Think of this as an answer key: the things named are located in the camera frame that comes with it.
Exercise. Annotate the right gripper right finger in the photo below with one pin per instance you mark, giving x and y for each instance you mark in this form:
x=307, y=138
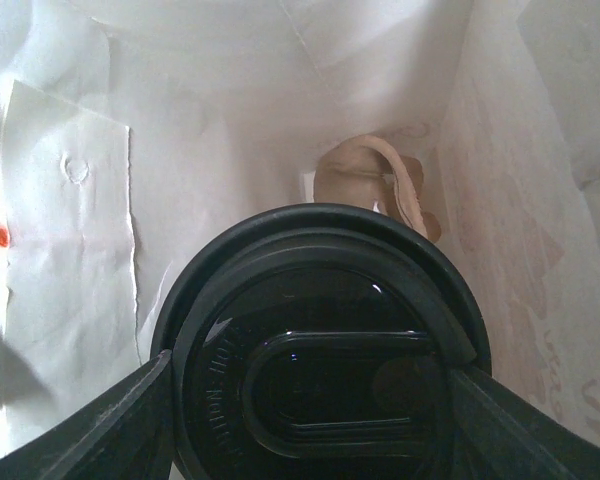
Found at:
x=501, y=436

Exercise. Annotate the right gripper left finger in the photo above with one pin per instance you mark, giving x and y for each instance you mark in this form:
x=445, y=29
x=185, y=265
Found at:
x=125, y=433

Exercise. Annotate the cream bear paper bag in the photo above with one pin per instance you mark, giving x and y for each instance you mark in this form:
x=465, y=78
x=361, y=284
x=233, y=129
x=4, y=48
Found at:
x=134, y=132

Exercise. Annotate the cardboard cup carrier tray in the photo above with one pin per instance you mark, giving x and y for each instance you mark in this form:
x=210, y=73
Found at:
x=367, y=172

